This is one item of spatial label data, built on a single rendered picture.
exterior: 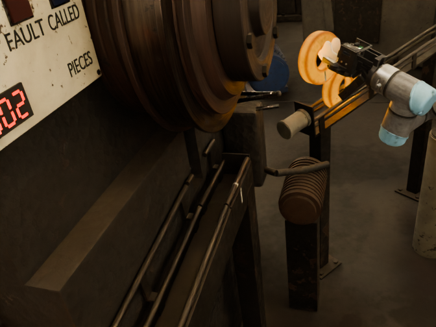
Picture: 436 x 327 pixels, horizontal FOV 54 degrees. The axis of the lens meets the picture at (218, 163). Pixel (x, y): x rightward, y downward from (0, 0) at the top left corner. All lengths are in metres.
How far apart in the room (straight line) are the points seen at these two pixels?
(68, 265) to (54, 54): 0.29
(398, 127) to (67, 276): 0.90
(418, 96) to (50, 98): 0.85
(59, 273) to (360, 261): 1.37
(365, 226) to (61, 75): 1.57
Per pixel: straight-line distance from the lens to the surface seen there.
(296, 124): 1.30
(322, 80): 1.35
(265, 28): 0.80
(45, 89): 0.61
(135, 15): 0.64
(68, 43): 0.66
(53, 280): 0.64
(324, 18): 3.61
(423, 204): 1.74
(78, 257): 0.65
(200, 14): 0.66
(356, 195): 2.15
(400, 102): 1.18
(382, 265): 1.82
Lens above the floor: 1.28
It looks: 32 degrees down
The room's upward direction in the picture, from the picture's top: 8 degrees counter-clockwise
